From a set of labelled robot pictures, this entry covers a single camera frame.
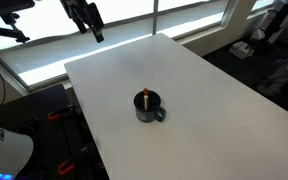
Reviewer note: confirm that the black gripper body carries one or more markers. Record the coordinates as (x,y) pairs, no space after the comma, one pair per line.
(74,6)

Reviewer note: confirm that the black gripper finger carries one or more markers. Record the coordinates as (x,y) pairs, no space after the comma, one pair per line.
(98,31)
(80,25)

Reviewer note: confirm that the white marker with red cap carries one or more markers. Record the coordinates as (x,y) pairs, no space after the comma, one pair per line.
(146,99)

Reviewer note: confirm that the white robot base blue lights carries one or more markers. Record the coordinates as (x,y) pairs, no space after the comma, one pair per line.
(4,150)

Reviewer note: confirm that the dark blue enamel mug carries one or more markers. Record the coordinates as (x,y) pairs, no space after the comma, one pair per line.
(145,115)

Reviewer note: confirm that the black robot stand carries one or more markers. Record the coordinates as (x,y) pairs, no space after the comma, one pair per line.
(40,133)

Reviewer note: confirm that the white device on floor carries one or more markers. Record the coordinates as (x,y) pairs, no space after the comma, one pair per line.
(241,49)

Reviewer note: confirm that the black upright stand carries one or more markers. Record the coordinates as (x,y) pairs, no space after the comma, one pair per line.
(279,20)

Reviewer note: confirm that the grey machine on floor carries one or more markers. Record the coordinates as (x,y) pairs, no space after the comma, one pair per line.
(284,73)

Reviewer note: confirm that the grey window frame mullion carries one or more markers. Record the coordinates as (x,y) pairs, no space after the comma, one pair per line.
(155,16)

